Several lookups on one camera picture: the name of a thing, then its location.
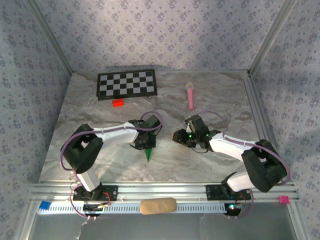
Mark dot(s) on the pink toy brick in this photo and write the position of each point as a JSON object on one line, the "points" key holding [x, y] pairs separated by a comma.
{"points": [[284, 199]]}

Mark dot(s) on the aluminium side rail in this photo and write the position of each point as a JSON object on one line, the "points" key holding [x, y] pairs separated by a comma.
{"points": [[257, 105]]}

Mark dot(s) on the blue toy brick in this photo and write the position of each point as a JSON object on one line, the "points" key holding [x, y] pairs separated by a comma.
{"points": [[45, 205]]}

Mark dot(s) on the tan oblong sponge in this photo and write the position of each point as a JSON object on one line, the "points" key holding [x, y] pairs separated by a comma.
{"points": [[158, 206]]}

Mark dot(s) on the aluminium frame post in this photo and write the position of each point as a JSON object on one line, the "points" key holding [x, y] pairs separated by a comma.
{"points": [[53, 40], [271, 37]]}

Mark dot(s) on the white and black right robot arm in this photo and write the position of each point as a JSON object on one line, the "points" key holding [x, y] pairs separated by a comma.
{"points": [[265, 167]]}

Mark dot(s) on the pink toy microphone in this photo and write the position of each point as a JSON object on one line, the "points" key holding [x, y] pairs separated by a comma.
{"points": [[190, 97]]}

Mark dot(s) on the black and white checkerboard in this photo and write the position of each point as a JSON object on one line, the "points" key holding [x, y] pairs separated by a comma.
{"points": [[127, 84]]}

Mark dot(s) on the aluminium frame leg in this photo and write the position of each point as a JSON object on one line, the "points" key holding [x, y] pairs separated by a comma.
{"points": [[26, 222], [298, 222]]}

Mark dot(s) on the red toy brick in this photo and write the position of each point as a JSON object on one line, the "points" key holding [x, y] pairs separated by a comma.
{"points": [[117, 103]]}

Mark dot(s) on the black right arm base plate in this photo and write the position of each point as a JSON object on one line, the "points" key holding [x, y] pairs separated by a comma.
{"points": [[212, 192]]}

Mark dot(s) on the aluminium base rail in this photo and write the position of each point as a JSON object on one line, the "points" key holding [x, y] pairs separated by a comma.
{"points": [[160, 190]]}

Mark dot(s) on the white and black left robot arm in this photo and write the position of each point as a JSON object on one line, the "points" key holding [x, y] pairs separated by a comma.
{"points": [[80, 152]]}

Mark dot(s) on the black controller board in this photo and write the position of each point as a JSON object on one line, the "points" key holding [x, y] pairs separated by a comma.
{"points": [[93, 208], [233, 208]]}

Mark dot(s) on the green paper sheet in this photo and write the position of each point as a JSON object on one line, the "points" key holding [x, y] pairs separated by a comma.
{"points": [[149, 155]]}

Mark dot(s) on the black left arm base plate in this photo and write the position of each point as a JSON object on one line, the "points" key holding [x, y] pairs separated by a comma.
{"points": [[110, 193]]}

